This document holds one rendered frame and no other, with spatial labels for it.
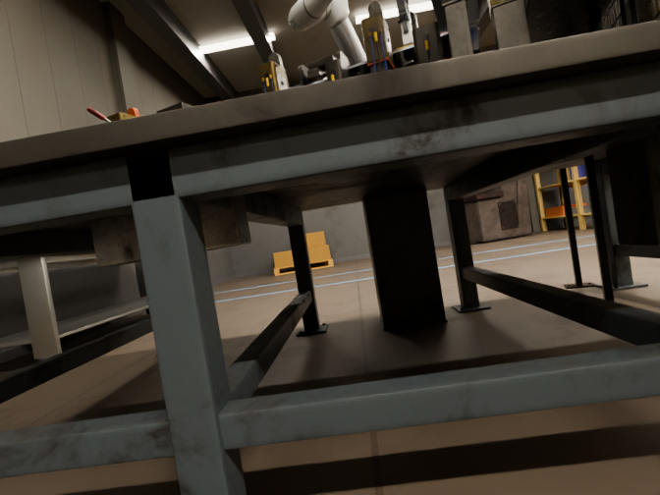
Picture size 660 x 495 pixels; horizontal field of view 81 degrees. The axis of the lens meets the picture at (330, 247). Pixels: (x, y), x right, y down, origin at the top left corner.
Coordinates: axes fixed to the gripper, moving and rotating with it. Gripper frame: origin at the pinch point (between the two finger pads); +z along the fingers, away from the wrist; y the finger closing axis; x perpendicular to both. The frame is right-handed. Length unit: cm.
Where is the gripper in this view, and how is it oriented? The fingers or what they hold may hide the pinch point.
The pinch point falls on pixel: (407, 34)
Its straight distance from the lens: 141.6
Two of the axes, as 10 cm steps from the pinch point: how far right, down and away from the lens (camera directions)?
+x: 9.1, -1.4, -3.9
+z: 1.6, 9.9, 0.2
